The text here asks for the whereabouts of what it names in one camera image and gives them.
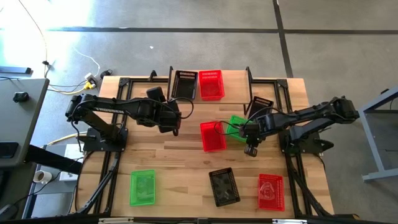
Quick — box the black slotted plastic basket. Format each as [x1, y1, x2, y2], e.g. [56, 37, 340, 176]
[208, 167, 241, 208]
[170, 70, 199, 100]
[248, 96, 275, 121]

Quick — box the white mug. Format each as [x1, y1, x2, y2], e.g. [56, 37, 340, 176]
[32, 170, 53, 185]

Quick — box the red slotted plastic basket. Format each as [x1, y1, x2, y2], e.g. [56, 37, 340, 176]
[257, 173, 285, 212]
[198, 70, 226, 101]
[200, 121, 228, 153]

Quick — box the wooden shelf with black legs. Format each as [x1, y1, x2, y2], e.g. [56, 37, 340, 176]
[167, 65, 254, 116]

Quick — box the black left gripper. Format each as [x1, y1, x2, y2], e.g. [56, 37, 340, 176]
[157, 107, 183, 137]

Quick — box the black desk leg beam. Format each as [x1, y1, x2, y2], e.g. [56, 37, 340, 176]
[24, 144, 85, 175]

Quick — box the black crossbar with silver brackets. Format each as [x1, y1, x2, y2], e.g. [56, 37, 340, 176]
[0, 213, 398, 224]

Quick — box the grey flat bar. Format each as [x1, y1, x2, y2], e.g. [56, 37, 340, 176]
[0, 65, 32, 75]

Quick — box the yellow cable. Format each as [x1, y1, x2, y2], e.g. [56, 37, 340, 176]
[46, 81, 94, 146]

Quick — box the white cable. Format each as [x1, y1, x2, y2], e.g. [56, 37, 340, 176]
[73, 48, 102, 78]

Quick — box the grey desk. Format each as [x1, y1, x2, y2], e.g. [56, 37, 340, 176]
[0, 77, 50, 169]

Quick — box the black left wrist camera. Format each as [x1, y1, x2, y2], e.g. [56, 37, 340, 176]
[146, 86, 168, 104]

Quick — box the grey metal table frame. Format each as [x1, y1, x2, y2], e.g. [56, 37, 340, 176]
[357, 85, 398, 183]

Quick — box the black rounded desk device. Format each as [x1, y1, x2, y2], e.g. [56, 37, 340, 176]
[12, 91, 30, 103]

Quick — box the green slotted plastic basket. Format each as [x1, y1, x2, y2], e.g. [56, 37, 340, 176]
[129, 169, 156, 207]
[226, 114, 253, 143]

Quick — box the black aluminium table frame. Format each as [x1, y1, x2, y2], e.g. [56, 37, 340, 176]
[70, 76, 335, 218]

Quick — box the white box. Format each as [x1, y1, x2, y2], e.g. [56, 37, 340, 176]
[63, 143, 85, 182]

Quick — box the white power strip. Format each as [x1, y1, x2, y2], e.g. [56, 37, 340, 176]
[84, 72, 98, 91]

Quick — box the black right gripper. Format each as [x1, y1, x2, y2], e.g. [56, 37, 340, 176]
[244, 123, 262, 158]

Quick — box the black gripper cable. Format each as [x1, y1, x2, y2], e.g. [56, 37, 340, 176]
[213, 119, 249, 137]
[167, 96, 195, 121]

